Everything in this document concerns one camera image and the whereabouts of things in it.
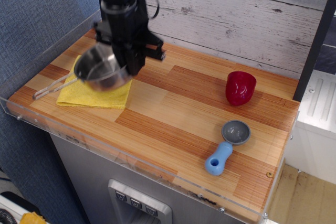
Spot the yellow folded cloth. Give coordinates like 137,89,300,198
56,55,133,110

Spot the white plastic sink unit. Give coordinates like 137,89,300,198
284,70,335,184

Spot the clear acrylic guard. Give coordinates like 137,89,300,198
0,8,301,221

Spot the yellow and black object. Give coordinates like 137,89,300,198
0,208,48,224

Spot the red plastic pepper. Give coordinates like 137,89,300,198
225,71,257,106

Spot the stainless steel pan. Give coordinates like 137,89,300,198
33,43,132,100

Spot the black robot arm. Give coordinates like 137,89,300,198
94,0,165,76

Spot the right black post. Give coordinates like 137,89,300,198
292,0,335,102

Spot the blue and grey spoon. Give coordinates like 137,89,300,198
205,120,251,176

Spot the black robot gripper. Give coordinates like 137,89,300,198
94,6,165,76

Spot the grey toy fridge cabinet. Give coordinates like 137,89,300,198
51,135,240,223

